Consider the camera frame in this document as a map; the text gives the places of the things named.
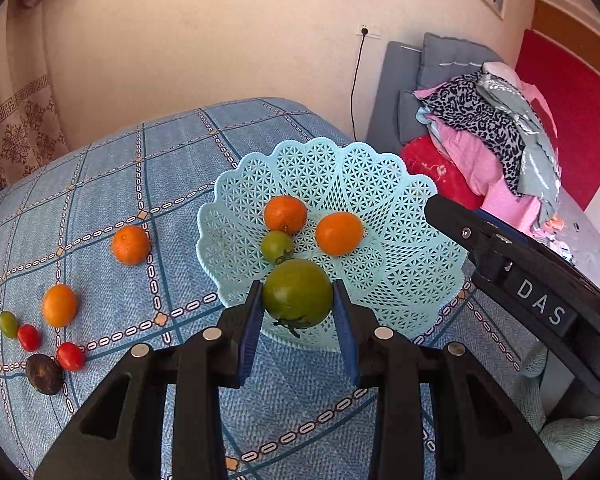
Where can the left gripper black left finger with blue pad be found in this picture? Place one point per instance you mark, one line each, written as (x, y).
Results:
(117, 432)

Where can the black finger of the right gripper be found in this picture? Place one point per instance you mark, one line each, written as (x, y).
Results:
(460, 229)

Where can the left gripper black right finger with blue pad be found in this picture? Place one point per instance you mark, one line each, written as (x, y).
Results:
(479, 433)

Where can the dark brown avocado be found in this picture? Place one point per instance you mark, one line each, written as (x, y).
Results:
(44, 374)

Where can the light blue plastic basket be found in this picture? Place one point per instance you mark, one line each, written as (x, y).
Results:
(403, 269)

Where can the orange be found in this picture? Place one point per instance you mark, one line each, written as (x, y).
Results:
(286, 214)
(59, 306)
(339, 233)

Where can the large green tomato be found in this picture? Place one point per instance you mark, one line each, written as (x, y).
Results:
(298, 295)

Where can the small orange mandarin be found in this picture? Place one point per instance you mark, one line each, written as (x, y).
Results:
(130, 245)

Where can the pink cloth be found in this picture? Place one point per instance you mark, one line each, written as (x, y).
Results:
(482, 170)

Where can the red cushion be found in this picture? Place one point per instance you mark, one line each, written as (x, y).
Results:
(422, 157)

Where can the light teal cloth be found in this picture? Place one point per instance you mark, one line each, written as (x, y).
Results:
(534, 168)

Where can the red cherry tomato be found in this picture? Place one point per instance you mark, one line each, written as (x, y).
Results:
(70, 357)

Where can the leopard print cloth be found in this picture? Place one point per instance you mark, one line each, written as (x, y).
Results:
(460, 105)

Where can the orange on bed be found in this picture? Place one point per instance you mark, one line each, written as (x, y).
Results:
(59, 306)

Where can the grey pillow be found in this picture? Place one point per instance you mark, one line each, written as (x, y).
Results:
(443, 58)
(399, 72)

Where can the red headboard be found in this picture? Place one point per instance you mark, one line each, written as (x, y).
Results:
(572, 92)

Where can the orange in basket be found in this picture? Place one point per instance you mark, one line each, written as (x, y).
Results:
(286, 214)

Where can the blue patterned bedspread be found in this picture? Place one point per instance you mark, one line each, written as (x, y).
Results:
(57, 225)

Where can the small green tomato in basket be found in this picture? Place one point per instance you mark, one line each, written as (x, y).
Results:
(277, 247)

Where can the beige patterned curtain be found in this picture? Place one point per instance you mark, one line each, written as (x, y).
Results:
(30, 130)

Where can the white wall socket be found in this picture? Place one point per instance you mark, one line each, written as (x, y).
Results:
(369, 31)

